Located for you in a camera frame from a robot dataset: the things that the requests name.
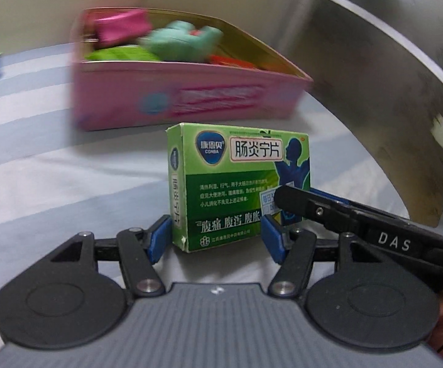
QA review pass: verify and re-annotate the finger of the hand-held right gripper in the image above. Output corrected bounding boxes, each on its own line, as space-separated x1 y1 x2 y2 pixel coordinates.
274 185 362 236

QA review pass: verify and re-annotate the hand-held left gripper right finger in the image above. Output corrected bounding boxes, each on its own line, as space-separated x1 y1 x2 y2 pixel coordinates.
262 214 391 299

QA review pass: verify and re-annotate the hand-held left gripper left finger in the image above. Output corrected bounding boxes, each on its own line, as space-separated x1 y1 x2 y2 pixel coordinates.
51 215 172 297

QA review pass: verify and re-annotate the green medicine box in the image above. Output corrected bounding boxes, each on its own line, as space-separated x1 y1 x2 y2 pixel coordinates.
166 123 314 254

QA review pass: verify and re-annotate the pink storage box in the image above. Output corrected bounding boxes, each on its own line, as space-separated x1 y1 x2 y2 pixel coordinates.
70 8 314 132

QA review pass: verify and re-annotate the lime green snack packet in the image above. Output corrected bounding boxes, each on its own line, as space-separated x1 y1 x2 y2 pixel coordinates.
84 45 163 62

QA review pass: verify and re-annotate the floral green tissue pack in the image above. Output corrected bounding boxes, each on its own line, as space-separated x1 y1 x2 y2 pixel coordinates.
145 21 223 63

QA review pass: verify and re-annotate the magenta pouch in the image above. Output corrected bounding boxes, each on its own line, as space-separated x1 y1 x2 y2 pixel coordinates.
83 9 153 48

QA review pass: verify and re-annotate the striped bed sheet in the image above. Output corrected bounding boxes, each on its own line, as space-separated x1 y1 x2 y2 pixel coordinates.
0 40 443 315

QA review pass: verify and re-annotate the grey bed headboard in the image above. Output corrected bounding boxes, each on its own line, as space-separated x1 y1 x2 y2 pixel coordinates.
283 0 443 228

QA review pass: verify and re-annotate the orange packet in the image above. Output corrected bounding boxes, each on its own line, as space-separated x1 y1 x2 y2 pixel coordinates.
208 54 261 71

